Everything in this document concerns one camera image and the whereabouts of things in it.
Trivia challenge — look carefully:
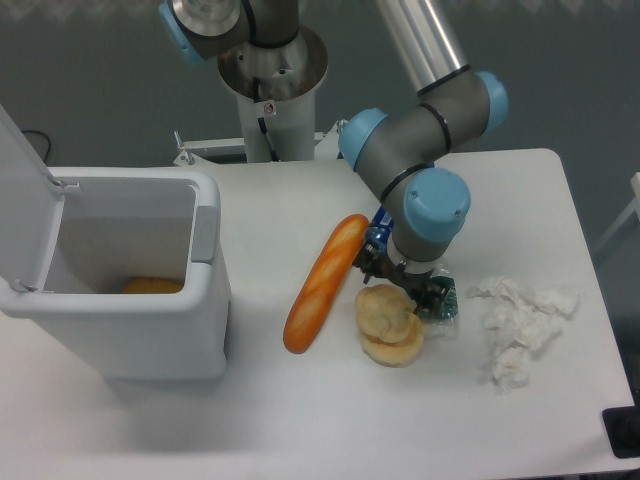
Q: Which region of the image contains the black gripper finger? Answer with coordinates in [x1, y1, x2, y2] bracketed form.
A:
[412, 279, 450, 317]
[352, 239, 382, 284]

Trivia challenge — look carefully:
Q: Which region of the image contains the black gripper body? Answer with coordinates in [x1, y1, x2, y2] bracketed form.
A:
[375, 255, 431, 296]

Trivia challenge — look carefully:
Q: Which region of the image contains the round knotted bread roll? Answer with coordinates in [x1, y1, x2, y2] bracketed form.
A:
[355, 284, 413, 343]

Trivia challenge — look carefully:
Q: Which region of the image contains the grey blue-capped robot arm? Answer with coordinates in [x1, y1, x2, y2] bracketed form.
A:
[159, 1, 509, 315]

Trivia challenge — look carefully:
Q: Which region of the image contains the orange bread inside bin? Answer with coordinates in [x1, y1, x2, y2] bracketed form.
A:
[122, 277, 184, 294]

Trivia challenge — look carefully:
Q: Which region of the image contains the blue plastic drink bottle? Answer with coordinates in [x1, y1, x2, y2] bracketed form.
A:
[365, 206, 394, 251]

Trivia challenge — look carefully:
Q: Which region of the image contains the clear green-label water bottle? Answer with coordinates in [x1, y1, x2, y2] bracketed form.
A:
[423, 263, 459, 339]

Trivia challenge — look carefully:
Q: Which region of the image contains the long orange baguette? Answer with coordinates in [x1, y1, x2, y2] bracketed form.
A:
[283, 214, 369, 354]

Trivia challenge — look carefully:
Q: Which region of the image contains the crumpled white tissue paper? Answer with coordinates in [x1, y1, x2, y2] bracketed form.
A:
[468, 276, 580, 394]

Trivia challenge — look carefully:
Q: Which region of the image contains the black device at table edge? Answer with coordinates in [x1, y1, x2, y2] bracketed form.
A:
[602, 406, 639, 459]

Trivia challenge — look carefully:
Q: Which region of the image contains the white object at right edge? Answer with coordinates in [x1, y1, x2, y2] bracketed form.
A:
[598, 172, 639, 254]

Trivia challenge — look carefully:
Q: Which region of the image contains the white open-lid bin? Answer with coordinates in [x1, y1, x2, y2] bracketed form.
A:
[1, 114, 231, 380]

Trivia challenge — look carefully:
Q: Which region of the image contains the flat ring-shaped bread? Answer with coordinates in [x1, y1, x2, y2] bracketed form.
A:
[360, 315, 424, 367]

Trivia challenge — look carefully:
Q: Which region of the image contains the white metal base frame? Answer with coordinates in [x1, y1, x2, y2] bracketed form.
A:
[173, 119, 348, 166]

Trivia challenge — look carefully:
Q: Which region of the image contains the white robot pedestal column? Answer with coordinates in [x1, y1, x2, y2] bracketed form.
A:
[218, 26, 328, 162]

